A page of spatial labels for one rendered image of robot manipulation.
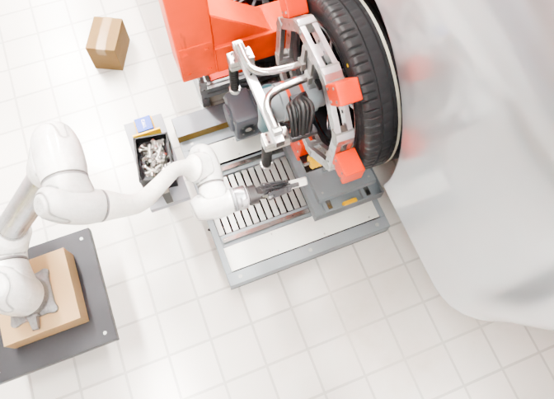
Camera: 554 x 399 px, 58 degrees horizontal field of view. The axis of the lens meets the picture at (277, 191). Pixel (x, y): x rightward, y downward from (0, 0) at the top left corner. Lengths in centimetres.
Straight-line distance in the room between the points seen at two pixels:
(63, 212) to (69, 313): 73
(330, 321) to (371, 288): 25
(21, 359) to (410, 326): 167
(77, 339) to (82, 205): 85
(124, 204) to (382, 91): 86
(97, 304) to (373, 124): 132
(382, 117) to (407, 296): 114
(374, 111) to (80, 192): 90
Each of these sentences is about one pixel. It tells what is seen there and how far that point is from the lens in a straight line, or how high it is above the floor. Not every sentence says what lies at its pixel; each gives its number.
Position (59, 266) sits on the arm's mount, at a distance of 217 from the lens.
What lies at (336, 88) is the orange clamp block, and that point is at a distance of 148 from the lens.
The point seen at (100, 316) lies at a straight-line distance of 219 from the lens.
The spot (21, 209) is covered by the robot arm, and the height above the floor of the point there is 85.
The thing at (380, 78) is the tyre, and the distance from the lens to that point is 157.
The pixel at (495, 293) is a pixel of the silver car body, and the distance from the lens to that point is 145.
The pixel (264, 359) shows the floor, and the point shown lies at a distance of 238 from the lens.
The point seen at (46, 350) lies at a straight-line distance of 225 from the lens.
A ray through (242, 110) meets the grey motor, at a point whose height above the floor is 41.
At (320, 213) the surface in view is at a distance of 238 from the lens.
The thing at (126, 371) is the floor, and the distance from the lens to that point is 245.
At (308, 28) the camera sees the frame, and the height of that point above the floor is 111.
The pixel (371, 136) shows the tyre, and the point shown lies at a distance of 161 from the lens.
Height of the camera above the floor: 237
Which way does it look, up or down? 68 degrees down
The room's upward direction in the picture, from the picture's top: 4 degrees clockwise
